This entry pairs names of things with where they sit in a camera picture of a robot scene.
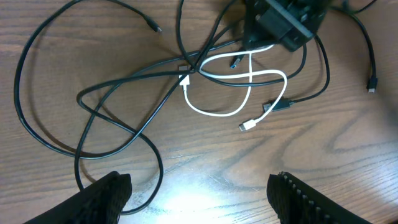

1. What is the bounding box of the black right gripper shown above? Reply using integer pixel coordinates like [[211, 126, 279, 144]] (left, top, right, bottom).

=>
[[243, 0, 330, 52]]

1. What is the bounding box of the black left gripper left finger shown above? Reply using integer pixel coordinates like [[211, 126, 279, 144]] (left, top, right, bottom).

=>
[[28, 171, 132, 224]]

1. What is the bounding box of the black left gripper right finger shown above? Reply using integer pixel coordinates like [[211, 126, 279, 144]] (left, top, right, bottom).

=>
[[267, 172, 368, 224]]

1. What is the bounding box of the black usb cable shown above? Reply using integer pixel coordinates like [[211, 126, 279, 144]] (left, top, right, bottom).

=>
[[13, 0, 246, 161], [73, 0, 308, 216], [262, 34, 331, 114]]

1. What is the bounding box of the white usb cable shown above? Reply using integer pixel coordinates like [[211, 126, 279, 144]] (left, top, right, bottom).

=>
[[178, 43, 289, 133]]

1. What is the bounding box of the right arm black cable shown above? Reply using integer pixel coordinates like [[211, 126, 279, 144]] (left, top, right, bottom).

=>
[[329, 0, 379, 93]]

